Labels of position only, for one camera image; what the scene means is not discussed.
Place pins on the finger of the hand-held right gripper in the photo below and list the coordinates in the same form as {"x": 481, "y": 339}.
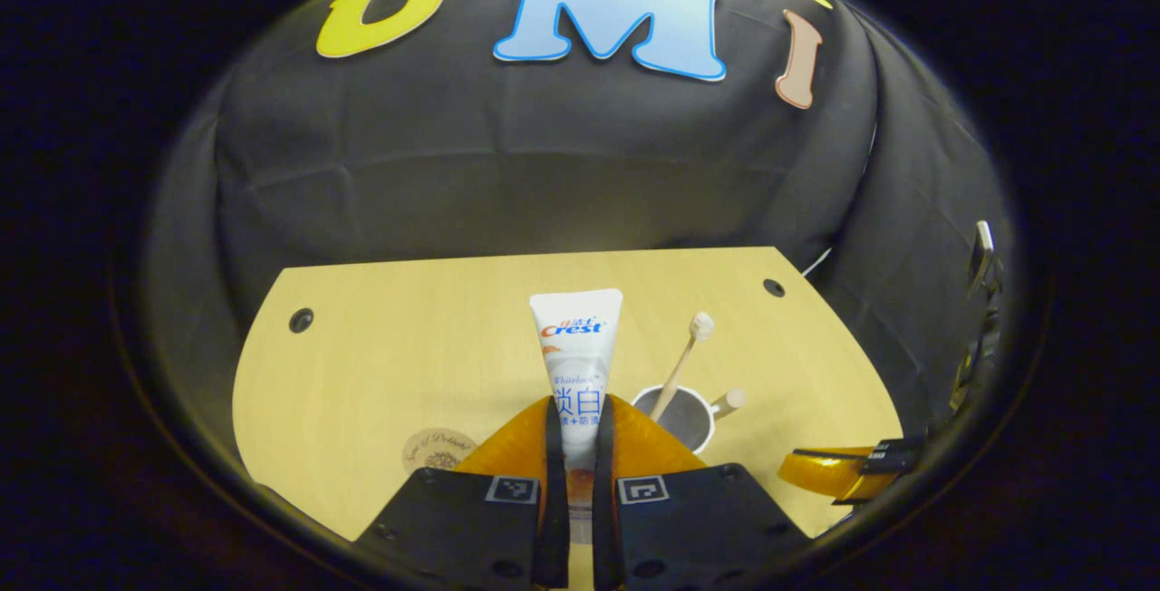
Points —
{"x": 893, "y": 455}
{"x": 825, "y": 475}

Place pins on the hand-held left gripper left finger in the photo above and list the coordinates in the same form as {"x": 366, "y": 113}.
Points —
{"x": 553, "y": 491}

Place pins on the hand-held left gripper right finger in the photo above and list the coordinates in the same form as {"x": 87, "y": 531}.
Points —
{"x": 603, "y": 500}

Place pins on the white cup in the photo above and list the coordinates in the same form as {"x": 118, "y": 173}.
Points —
{"x": 693, "y": 428}

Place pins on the round cork coaster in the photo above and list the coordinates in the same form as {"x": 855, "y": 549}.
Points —
{"x": 426, "y": 448}

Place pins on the white toothpaste tube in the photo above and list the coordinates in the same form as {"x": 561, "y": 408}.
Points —
{"x": 575, "y": 346}

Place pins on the beige toothbrush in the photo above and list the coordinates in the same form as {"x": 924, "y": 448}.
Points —
{"x": 684, "y": 360}

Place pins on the light wooden desktop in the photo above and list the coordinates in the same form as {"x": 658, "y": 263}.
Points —
{"x": 381, "y": 364}

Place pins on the metal clamp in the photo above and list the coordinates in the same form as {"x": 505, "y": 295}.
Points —
{"x": 983, "y": 251}

